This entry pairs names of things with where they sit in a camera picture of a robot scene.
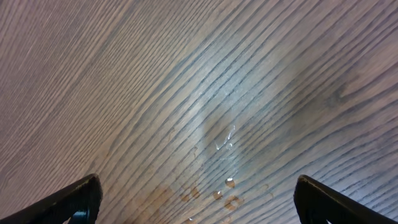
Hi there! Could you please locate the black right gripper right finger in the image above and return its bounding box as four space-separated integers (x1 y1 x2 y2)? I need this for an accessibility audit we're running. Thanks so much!
294 175 397 224

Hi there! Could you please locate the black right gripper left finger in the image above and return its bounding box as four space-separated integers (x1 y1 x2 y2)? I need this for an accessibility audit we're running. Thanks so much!
1 174 103 224

